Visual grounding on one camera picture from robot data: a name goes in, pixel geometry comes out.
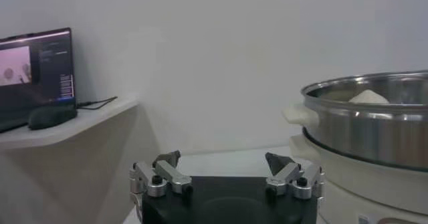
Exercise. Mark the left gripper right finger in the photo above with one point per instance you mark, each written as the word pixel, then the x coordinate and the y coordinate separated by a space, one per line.
pixel 287 175

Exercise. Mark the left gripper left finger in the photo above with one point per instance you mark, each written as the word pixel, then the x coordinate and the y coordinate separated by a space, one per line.
pixel 167 176

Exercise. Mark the white steamed baozi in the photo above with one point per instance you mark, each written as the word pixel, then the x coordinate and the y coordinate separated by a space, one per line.
pixel 368 97

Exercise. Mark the black computer mouse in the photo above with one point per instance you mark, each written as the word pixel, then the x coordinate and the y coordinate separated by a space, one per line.
pixel 51 116

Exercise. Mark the steel perforated steamer basket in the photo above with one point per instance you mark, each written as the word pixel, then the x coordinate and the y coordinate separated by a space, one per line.
pixel 361 135

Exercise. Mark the cream electric cooking pot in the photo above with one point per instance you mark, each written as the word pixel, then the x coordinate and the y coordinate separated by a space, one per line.
pixel 344 185

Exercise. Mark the white side table with mouse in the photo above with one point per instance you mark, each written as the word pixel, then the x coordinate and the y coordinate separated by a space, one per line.
pixel 107 138

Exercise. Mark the black laptop with dark screen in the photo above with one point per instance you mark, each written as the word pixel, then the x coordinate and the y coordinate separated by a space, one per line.
pixel 47 65

